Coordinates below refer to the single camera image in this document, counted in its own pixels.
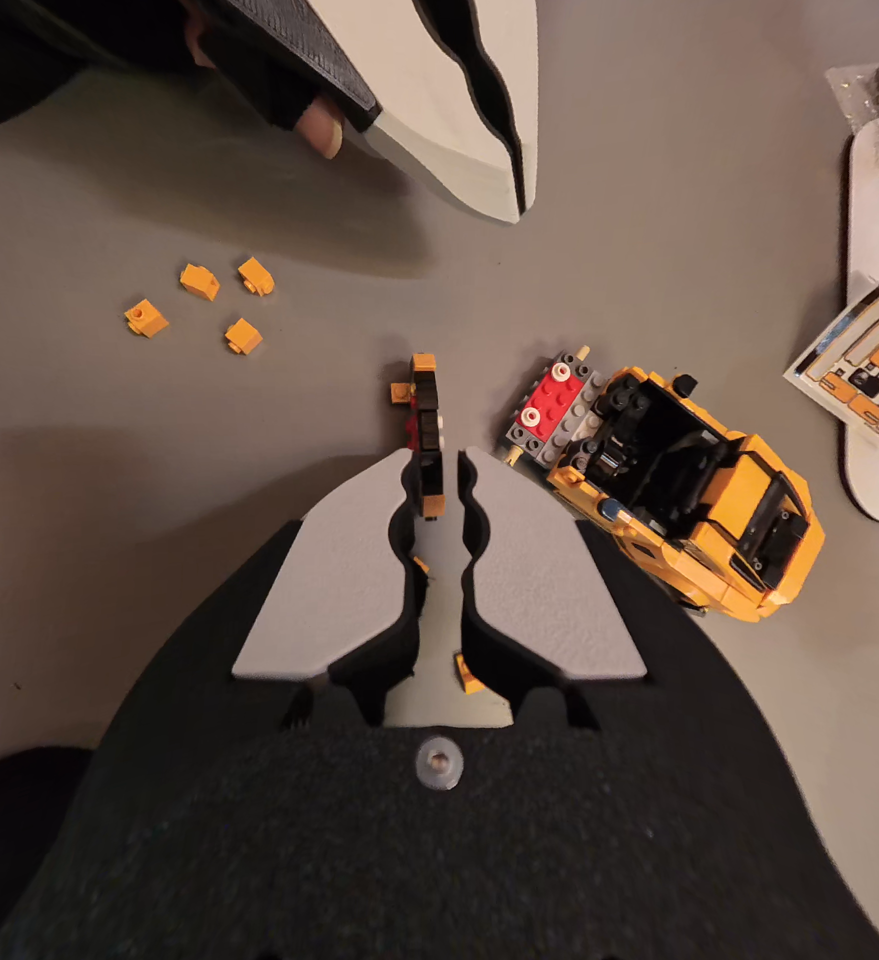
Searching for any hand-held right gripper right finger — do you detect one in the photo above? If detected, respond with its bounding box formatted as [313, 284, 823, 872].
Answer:
[456, 446, 648, 714]

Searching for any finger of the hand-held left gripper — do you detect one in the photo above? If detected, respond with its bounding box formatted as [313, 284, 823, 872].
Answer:
[308, 0, 521, 226]
[440, 0, 539, 216]

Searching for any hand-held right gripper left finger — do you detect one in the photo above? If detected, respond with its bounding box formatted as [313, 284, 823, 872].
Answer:
[231, 447, 428, 728]

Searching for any black orange lego subassembly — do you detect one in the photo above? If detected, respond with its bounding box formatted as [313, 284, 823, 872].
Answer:
[387, 353, 447, 521]

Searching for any person's left forearm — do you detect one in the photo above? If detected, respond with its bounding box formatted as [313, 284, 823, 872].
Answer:
[0, 0, 218, 138]

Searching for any orange lego car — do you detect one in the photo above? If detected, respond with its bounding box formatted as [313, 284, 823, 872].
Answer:
[502, 344, 823, 623]

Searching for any person's left hand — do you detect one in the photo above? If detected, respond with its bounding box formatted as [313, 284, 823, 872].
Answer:
[182, 16, 345, 161]

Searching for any sticker sheet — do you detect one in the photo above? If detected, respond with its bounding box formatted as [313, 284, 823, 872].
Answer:
[782, 283, 879, 446]

